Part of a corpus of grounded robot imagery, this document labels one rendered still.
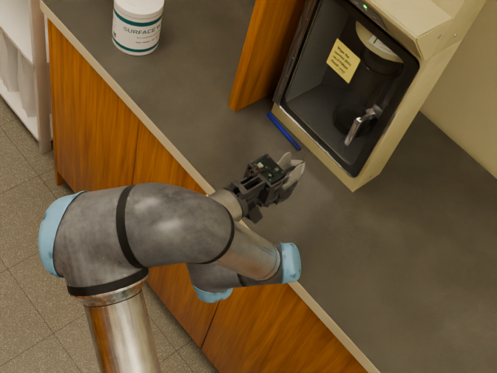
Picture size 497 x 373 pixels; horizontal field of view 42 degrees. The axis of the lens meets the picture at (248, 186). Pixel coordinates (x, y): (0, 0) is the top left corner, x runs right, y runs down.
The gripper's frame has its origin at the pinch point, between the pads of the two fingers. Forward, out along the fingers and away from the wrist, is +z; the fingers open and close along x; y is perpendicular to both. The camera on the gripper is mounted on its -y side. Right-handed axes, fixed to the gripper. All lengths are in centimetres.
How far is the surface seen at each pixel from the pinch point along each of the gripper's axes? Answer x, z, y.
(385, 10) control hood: 2.6, 11.4, 36.4
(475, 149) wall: -16, 66, -20
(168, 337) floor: 16, -7, -114
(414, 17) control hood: -1.4, 15.1, 36.5
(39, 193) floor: 94, -12, -115
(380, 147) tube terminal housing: -5.6, 23.6, -2.7
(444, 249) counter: -31.2, 30.1, -20.4
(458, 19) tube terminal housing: -5.6, 25.1, 35.2
